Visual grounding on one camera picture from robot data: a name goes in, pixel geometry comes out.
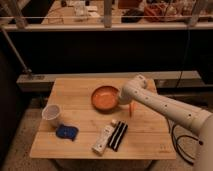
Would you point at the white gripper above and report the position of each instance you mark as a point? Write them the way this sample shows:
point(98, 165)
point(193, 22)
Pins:
point(123, 97)

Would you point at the orange ceramic bowl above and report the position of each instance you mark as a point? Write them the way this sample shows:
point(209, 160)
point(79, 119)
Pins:
point(104, 98)

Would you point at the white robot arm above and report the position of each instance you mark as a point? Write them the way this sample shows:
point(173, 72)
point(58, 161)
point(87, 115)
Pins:
point(197, 120)

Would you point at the orange carrot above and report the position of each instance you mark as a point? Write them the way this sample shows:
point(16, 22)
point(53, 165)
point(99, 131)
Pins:
point(131, 108)

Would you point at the black white striped block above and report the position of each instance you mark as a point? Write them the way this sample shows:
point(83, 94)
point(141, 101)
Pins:
point(117, 135)

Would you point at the white bottle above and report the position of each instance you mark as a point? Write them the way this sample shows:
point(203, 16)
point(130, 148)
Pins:
point(103, 138)

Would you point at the blue sponge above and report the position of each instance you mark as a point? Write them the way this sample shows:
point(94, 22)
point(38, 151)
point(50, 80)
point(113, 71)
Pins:
point(67, 132)

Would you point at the white paper cup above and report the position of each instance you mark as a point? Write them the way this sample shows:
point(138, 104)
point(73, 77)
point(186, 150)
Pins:
point(52, 115)

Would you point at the black bag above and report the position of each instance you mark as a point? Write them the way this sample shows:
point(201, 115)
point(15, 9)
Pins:
point(132, 16)

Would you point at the red basket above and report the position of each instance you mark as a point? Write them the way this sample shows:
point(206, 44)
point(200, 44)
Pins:
point(160, 13)

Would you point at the metal diagonal pole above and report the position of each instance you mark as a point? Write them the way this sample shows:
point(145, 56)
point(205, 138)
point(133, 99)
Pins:
point(26, 69)

